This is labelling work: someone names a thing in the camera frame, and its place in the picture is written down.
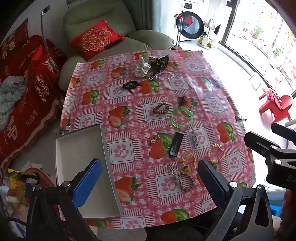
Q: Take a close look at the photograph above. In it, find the red plastic stool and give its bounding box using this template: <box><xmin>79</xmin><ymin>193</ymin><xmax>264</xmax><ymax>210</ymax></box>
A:
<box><xmin>258</xmin><ymin>89</ymin><xmax>293</xmax><ymax>126</ymax></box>

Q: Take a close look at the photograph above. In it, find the blue plastic stool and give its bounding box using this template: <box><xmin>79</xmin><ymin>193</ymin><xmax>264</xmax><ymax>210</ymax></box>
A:
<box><xmin>270</xmin><ymin>204</ymin><xmax>284</xmax><ymax>216</ymax></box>

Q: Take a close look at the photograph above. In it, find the silver hair clip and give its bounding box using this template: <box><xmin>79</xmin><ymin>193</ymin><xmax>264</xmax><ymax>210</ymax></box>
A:
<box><xmin>189</xmin><ymin>130</ymin><xmax>199</xmax><ymax>148</ymax></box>

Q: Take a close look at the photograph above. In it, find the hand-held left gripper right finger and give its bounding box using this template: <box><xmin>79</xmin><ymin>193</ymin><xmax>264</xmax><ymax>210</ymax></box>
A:
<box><xmin>196</xmin><ymin>159</ymin><xmax>274</xmax><ymax>241</ymax></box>

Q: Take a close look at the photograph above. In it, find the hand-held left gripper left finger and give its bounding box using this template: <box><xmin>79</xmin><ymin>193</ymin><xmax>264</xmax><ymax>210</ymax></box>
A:
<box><xmin>25</xmin><ymin>158</ymin><xmax>103</xmax><ymax>241</ymax></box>

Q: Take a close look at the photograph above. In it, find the yellow plastic bag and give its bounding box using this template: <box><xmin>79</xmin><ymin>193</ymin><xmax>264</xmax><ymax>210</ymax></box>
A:
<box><xmin>6</xmin><ymin>169</ymin><xmax>38</xmax><ymax>210</ymax></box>

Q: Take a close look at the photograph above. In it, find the tiered cup stand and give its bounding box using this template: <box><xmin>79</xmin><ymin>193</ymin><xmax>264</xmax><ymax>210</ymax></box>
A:
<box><xmin>197</xmin><ymin>18</ymin><xmax>219</xmax><ymax>50</ymax></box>

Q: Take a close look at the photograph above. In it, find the red printed blanket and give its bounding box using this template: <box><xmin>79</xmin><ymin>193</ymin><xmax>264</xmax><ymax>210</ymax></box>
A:
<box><xmin>0</xmin><ymin>18</ymin><xmax>68</xmax><ymax>168</ymax></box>

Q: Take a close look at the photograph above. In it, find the white picture frame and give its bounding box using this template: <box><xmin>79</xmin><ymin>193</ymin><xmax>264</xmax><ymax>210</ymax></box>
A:
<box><xmin>248</xmin><ymin>74</ymin><xmax>263</xmax><ymax>91</ymax></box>

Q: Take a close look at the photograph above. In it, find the brown beaded bracelet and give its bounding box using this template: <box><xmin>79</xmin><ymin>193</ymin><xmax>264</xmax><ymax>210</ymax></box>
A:
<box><xmin>152</xmin><ymin>102</ymin><xmax>168</xmax><ymax>116</ymax></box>

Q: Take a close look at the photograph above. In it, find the pink clear bead bracelet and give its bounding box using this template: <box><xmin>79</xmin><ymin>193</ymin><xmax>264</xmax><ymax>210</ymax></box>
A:
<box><xmin>158</xmin><ymin>72</ymin><xmax>174</xmax><ymax>81</ymax></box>

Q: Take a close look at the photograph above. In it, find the white scrunchie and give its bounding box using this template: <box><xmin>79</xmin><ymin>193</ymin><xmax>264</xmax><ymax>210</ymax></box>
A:
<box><xmin>134</xmin><ymin>56</ymin><xmax>151</xmax><ymax>78</ymax></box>

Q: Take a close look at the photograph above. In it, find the yellow bead hair tie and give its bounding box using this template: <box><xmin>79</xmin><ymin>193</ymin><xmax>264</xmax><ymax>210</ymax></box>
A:
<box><xmin>180</xmin><ymin>154</ymin><xmax>197</xmax><ymax>175</ymax></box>

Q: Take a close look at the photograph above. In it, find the red patterned cushion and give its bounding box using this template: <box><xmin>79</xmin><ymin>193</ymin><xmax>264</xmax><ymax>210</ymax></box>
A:
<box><xmin>68</xmin><ymin>19</ymin><xmax>127</xmax><ymax>61</ymax></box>

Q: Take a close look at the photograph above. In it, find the white tray with grey rim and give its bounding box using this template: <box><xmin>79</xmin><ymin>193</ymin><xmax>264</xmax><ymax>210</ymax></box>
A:
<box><xmin>55</xmin><ymin>124</ymin><xmax>124</xmax><ymax>219</ymax></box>

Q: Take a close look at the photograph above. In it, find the silver binder clip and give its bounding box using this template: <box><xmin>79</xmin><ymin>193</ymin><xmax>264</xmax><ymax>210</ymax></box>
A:
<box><xmin>54</xmin><ymin>126</ymin><xmax>71</xmax><ymax>135</ymax></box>

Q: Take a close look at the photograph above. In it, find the pink strawberry print tablecloth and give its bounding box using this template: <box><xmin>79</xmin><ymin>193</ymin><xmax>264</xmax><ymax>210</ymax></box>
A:
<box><xmin>59</xmin><ymin>49</ymin><xmax>256</xmax><ymax>229</ymax></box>

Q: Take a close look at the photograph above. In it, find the grey knitted cloth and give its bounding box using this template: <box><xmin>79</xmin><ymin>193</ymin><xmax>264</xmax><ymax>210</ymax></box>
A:
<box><xmin>0</xmin><ymin>75</ymin><xmax>27</xmax><ymax>131</ymax></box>

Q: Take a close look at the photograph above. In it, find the brown braided bracelet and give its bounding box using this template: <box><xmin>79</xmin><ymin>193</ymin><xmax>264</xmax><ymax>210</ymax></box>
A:
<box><xmin>179</xmin><ymin>172</ymin><xmax>195</xmax><ymax>191</ymax></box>

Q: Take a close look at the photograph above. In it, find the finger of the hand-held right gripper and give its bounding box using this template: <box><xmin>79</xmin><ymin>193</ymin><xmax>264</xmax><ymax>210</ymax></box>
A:
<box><xmin>271</xmin><ymin>123</ymin><xmax>296</xmax><ymax>142</ymax></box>
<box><xmin>244</xmin><ymin>131</ymin><xmax>282</xmax><ymax>163</ymax></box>

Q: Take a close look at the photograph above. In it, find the black oval hair clip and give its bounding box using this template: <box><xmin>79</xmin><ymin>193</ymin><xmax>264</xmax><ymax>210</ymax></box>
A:
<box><xmin>122</xmin><ymin>80</ymin><xmax>142</xmax><ymax>90</ymax></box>

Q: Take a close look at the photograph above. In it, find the green bangle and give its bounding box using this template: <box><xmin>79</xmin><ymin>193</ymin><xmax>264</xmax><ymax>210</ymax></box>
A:
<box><xmin>171</xmin><ymin>107</ymin><xmax>197</xmax><ymax>128</ymax></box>

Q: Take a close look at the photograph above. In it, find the white washing machine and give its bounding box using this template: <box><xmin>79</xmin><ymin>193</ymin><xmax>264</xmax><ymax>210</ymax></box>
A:
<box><xmin>173</xmin><ymin>0</ymin><xmax>205</xmax><ymax>42</ymax></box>

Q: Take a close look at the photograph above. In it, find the leopard print scrunchie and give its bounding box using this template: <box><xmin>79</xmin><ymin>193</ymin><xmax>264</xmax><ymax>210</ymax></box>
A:
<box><xmin>148</xmin><ymin>55</ymin><xmax>169</xmax><ymax>70</ymax></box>

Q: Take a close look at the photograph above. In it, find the black snap hair clip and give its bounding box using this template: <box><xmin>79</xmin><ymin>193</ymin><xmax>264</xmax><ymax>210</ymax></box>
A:
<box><xmin>169</xmin><ymin>132</ymin><xmax>184</xmax><ymax>158</ymax></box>

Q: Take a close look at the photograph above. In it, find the colourful bead bracelet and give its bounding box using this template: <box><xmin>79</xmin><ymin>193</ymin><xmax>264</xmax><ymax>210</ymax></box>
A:
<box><xmin>207</xmin><ymin>144</ymin><xmax>226</xmax><ymax>164</ymax></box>

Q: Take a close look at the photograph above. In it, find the green armchair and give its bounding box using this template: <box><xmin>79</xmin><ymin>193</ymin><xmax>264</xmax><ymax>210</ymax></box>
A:
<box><xmin>58</xmin><ymin>0</ymin><xmax>175</xmax><ymax>91</ymax></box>

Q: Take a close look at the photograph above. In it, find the beige rabbit hair clip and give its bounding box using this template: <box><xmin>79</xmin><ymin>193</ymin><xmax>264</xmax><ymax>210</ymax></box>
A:
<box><xmin>171</xmin><ymin>163</ymin><xmax>182</xmax><ymax>184</ymax></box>

